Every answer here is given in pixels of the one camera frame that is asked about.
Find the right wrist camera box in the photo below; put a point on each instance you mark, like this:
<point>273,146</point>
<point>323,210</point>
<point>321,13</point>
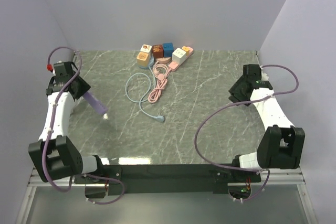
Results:
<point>252,72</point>

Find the brown patterned cube socket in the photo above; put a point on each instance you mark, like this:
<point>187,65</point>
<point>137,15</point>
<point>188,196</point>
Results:
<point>158,51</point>

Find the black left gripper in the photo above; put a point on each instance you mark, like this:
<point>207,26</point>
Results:
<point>85,87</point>

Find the pink round socket base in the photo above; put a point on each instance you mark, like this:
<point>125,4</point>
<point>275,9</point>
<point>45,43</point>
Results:
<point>163,60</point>

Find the aluminium rail frame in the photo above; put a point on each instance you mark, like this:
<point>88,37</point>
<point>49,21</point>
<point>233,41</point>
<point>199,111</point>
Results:
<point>164,155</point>

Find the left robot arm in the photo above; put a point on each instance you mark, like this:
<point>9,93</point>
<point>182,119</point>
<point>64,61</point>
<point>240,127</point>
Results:
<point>54,150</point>

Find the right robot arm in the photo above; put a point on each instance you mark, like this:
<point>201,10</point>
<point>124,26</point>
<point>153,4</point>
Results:
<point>282,143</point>

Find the light blue round socket base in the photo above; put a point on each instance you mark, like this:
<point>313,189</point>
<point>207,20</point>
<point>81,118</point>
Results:
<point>149,65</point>

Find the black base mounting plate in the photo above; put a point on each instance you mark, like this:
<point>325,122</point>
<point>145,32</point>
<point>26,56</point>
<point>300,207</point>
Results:
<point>171,178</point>

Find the blue cube socket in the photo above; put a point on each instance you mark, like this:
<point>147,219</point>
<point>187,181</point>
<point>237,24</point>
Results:
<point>168,49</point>

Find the purple USB power strip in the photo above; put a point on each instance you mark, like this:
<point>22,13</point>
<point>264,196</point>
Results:
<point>95,103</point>

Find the white patterned cube socket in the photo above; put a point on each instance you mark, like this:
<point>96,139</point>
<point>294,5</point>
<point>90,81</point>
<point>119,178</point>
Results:
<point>146,48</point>

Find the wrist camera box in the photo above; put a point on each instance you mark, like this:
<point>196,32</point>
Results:
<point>252,72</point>
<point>64,69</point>

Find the small orange cube plug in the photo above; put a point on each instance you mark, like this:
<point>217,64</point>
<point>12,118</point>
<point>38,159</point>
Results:
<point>186,48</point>

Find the yellow patterned cube socket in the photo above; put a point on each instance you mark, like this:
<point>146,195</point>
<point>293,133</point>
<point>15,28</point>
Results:
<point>143,58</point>

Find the pink power strip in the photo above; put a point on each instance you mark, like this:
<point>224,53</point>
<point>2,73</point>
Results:
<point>174,66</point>

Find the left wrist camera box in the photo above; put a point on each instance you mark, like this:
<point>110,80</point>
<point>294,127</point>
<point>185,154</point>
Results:
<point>64,69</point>

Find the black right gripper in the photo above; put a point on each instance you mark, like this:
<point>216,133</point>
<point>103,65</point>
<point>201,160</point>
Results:
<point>235,89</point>

